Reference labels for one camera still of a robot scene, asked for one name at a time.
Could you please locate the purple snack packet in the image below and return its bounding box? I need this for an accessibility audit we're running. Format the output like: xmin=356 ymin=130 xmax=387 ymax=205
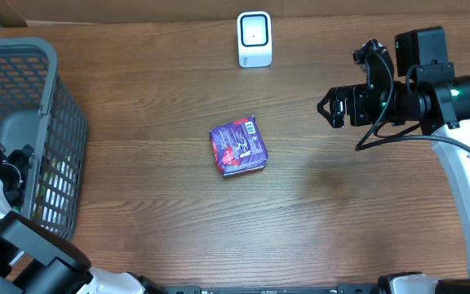
xmin=209 ymin=115 xmax=268 ymax=176

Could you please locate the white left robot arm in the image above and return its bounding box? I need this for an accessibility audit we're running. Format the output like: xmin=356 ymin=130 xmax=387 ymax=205
xmin=0 ymin=145 xmax=165 ymax=294

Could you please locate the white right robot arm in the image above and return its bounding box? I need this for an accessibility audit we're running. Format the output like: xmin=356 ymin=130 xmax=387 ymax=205
xmin=317 ymin=26 xmax=470 ymax=293

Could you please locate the white barcode scanner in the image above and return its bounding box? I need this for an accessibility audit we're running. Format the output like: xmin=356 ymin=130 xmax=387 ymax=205
xmin=237 ymin=11 xmax=273 ymax=68

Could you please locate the grey plastic mesh basket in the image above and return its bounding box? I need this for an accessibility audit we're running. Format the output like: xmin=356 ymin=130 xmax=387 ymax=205
xmin=0 ymin=38 xmax=88 ymax=239

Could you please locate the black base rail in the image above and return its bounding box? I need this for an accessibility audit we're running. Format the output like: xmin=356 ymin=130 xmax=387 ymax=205
xmin=136 ymin=270 xmax=470 ymax=294

